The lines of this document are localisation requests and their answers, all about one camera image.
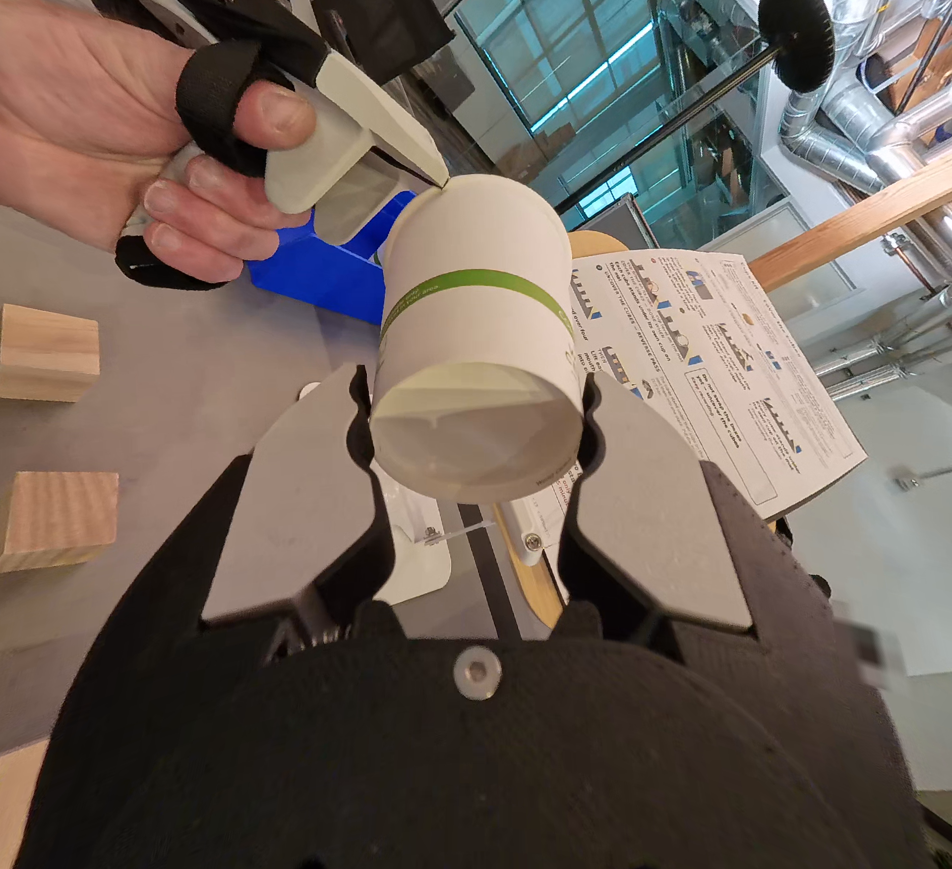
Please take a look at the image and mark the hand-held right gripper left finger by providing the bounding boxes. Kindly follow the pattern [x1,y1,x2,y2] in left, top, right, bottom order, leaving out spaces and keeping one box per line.
[201,362,397,632]

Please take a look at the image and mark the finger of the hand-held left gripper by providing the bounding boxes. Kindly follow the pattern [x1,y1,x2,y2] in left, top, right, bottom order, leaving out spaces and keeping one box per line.
[312,154,409,247]
[264,51,451,214]

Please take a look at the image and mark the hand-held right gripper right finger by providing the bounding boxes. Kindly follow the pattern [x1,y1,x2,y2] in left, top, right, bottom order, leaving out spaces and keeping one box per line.
[556,371,755,634]

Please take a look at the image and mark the white paper cup green band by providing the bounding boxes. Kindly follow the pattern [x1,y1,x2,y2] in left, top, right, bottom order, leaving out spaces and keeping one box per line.
[368,174,589,506]

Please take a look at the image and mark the grey desk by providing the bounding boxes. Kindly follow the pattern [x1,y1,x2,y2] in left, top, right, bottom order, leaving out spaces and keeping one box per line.
[0,0,522,754]

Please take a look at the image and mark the person's left hand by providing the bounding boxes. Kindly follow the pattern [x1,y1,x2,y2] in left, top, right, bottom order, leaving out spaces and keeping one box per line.
[0,0,317,286]

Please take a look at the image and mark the blue plastic box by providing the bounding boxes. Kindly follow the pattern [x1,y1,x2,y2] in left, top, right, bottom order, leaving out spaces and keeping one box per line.
[247,191,417,326]

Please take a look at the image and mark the printed instruction sheet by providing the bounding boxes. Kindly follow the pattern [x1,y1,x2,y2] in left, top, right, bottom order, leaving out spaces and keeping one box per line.
[509,249,869,558]

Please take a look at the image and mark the light wooden block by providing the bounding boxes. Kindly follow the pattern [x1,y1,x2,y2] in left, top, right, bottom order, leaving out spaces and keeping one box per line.
[0,471,120,574]
[0,304,101,404]

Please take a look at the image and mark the silver ceiling pipes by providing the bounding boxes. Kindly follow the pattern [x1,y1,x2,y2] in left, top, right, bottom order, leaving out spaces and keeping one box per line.
[811,289,952,402]

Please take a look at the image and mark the wooden beam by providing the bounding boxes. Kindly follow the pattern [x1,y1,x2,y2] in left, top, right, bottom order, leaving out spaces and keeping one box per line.
[747,155,952,293]

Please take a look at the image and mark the silver ventilation ducts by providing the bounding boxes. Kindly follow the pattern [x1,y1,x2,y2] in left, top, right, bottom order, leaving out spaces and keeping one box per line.
[777,0,952,231]

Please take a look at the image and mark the black disc on rod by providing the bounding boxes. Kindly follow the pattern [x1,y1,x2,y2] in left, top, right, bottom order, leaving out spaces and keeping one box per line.
[554,0,835,216]

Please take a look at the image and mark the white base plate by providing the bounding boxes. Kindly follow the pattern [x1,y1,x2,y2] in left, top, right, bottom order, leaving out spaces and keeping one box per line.
[297,382,455,606]

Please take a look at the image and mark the clear acrylic bracket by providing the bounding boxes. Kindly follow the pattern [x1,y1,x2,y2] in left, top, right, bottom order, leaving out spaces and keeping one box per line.
[424,520,495,546]

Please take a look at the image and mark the glass window wall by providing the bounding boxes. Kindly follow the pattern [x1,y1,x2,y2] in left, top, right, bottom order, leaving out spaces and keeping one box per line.
[454,0,767,231]

